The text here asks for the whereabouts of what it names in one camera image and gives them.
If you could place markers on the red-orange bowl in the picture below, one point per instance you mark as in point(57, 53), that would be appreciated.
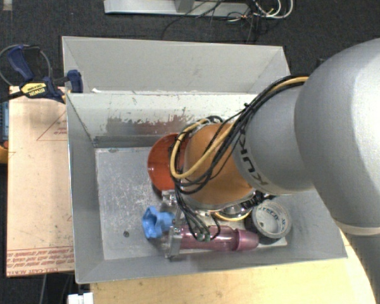
point(158, 163)

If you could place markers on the blue plastic toy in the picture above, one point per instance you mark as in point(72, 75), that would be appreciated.
point(153, 223)

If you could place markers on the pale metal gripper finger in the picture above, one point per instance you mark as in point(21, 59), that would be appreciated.
point(174, 243)
point(169, 198)

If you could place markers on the brown cardboard board red print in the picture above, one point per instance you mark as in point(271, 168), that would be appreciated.
point(38, 185)

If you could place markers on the grey metal bin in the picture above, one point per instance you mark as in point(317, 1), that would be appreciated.
point(120, 185)

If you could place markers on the grey tape roll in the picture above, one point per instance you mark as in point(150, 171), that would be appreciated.
point(274, 230)

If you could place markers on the purple plastic bottle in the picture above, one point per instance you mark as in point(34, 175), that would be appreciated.
point(229, 238)

